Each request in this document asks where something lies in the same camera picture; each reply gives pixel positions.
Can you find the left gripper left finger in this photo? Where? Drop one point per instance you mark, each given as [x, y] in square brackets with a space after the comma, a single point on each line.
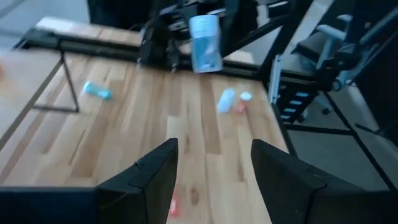
[146, 193]

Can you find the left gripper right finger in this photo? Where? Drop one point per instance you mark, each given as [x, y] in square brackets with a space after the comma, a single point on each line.
[289, 193]

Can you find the small pink bottle white cap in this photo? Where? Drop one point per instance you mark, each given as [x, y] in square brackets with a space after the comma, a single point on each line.
[244, 99]

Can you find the large clear bottle white cap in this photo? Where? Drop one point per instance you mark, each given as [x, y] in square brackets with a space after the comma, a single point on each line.
[205, 46]

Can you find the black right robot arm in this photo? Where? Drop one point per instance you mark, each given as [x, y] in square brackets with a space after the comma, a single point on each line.
[157, 40]

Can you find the long pink pill bottle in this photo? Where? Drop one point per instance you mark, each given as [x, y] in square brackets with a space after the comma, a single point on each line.
[174, 207]

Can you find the clear pill bottle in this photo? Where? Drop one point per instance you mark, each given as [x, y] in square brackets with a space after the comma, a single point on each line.
[226, 101]

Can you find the small teal pill bottle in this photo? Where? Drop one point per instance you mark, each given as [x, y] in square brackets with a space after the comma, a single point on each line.
[96, 91]

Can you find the grey office chair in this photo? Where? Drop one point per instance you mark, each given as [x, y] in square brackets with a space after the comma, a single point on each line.
[329, 40]

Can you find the grey metal bracket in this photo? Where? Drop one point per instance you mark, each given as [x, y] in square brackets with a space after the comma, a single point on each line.
[274, 77]

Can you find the wooden shelf black metal frame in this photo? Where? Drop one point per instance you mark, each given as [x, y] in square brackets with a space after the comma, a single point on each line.
[18, 81]

